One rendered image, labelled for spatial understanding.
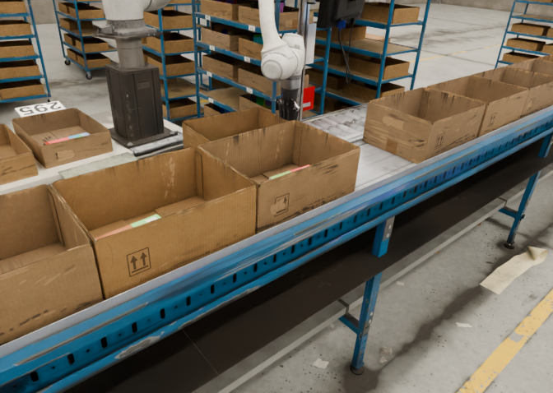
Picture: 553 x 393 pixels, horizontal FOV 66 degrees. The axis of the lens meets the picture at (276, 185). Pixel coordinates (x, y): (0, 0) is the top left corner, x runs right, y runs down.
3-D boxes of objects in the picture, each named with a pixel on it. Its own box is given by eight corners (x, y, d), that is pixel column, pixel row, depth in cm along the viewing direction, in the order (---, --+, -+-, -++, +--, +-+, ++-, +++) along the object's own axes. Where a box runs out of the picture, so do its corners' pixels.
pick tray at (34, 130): (79, 126, 210) (75, 107, 206) (113, 151, 187) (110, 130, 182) (16, 140, 193) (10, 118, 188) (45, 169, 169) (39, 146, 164)
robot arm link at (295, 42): (281, 69, 180) (271, 76, 169) (284, 30, 172) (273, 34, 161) (306, 71, 177) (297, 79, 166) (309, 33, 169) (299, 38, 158)
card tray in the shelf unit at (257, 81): (237, 81, 298) (237, 67, 293) (270, 76, 316) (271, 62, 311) (275, 96, 272) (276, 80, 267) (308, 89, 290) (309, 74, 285)
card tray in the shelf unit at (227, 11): (200, 12, 311) (200, -3, 306) (234, 11, 328) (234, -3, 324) (231, 20, 284) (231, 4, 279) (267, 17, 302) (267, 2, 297)
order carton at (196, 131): (258, 140, 204) (259, 106, 196) (296, 163, 184) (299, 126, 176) (183, 158, 183) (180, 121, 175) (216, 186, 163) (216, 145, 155)
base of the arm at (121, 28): (87, 34, 179) (85, 20, 176) (131, 29, 195) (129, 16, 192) (114, 38, 169) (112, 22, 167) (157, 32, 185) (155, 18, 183)
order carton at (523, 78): (496, 95, 245) (505, 66, 236) (550, 109, 225) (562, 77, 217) (461, 107, 222) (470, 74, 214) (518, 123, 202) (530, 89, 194)
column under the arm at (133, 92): (101, 131, 205) (90, 62, 189) (149, 120, 222) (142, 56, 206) (128, 149, 190) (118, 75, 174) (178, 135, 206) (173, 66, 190)
